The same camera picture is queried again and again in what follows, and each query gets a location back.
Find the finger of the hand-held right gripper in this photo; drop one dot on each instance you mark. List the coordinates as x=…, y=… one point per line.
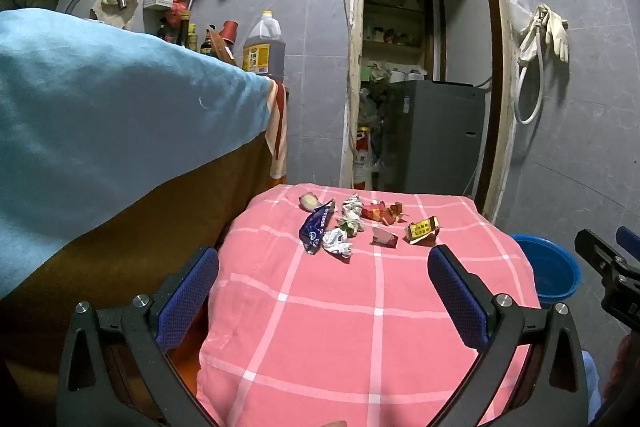
x=630, y=241
x=600, y=254

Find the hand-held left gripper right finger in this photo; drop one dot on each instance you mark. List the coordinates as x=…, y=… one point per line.
x=455, y=297

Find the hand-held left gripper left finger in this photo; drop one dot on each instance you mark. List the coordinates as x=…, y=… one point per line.
x=190, y=297

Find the blue plastic basin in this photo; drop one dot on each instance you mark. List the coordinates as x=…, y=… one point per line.
x=550, y=267

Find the torn pink red wrapper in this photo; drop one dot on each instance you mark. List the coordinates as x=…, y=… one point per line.
x=384, y=237

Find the green white wrapper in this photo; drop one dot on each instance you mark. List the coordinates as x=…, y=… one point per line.
x=351, y=224

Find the white paper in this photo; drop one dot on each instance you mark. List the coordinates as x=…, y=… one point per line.
x=337, y=242

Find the blue snack wrapper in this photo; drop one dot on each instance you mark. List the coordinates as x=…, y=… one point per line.
x=314, y=231

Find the yellow red packet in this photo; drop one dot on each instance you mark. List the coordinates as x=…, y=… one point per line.
x=422, y=231

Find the red candy wrapper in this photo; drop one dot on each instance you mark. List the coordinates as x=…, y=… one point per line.
x=372, y=211
x=393, y=213

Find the pink plaid cloth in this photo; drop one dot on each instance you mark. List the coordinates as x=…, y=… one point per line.
x=350, y=332

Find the garlic piece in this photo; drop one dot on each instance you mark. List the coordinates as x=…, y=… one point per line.
x=310, y=201

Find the grey refrigerator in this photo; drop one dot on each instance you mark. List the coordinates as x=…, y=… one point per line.
x=430, y=142

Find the red white sack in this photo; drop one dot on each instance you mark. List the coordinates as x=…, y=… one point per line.
x=361, y=162

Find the orange white striped towel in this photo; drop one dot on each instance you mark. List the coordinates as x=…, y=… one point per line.
x=276, y=132

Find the light blue towel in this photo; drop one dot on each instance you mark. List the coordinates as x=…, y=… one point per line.
x=100, y=107

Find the cream rubber gloves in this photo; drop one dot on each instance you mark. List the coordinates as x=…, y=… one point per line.
x=555, y=32

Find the small dark sauce bottle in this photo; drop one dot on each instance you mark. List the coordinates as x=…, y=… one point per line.
x=206, y=43

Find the large cooking oil bottle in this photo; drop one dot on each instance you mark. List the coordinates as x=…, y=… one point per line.
x=263, y=49

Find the dark sauce bottle yellow cap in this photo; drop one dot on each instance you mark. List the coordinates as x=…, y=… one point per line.
x=184, y=32

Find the red cup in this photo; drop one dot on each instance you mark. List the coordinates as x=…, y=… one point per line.
x=229, y=31

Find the wooden shelf unit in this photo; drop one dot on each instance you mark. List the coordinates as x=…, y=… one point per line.
x=400, y=17

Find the red plastic bag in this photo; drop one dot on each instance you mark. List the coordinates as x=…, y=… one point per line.
x=178, y=9

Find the wooden door frame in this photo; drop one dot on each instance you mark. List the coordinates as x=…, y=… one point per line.
x=500, y=107

